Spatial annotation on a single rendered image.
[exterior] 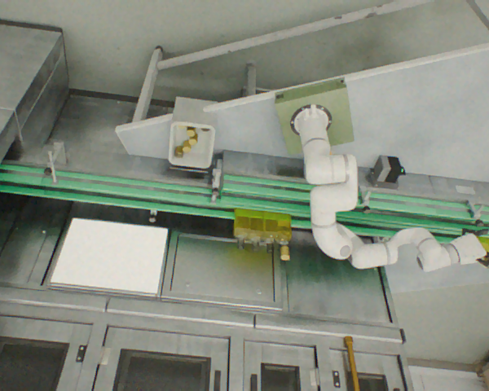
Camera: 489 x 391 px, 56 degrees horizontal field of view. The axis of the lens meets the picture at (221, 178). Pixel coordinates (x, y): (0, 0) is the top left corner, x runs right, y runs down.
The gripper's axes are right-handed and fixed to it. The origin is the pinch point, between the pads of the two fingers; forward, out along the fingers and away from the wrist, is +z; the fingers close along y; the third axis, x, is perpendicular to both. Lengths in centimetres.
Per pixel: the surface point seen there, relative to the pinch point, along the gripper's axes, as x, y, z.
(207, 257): 8, -26, -107
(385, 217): -0.4, -23.8, -31.3
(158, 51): 34, -137, -105
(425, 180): 0.5, -34.6, -9.1
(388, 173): 11.9, -35.7, -25.5
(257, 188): 25, -39, -79
